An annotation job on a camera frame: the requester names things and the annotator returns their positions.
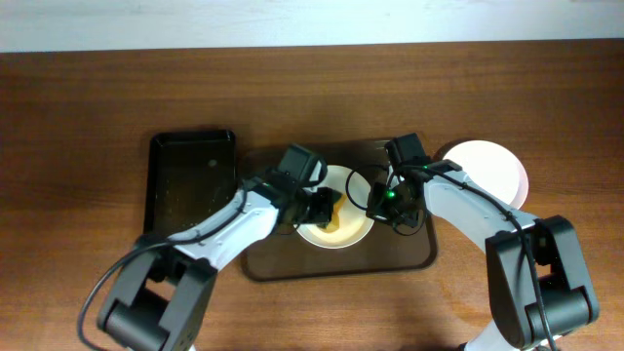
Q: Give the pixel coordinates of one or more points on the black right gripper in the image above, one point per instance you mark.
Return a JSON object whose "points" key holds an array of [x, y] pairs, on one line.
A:
{"points": [[382, 213]]}

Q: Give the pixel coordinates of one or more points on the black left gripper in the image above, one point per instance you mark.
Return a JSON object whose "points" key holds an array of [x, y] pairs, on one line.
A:
{"points": [[319, 208]]}

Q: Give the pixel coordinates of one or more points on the yellow green sponge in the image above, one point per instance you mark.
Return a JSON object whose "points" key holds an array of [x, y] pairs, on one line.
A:
{"points": [[338, 200]]}

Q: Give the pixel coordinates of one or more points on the white round plate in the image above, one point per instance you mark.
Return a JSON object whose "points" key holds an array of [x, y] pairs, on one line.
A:
{"points": [[351, 225]]}

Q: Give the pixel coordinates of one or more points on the white plate with sauce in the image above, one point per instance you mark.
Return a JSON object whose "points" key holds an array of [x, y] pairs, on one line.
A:
{"points": [[494, 168]]}

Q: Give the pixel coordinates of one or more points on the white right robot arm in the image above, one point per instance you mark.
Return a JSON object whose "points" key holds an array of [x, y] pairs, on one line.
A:
{"points": [[538, 283]]}

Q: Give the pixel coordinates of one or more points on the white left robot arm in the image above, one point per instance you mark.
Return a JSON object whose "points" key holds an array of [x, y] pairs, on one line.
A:
{"points": [[162, 288]]}

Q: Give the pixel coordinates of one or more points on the brown plastic serving tray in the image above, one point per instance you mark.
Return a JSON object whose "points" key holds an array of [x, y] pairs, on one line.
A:
{"points": [[285, 255]]}

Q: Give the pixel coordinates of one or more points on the small black tray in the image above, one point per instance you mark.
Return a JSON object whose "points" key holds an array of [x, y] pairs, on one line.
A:
{"points": [[191, 175]]}

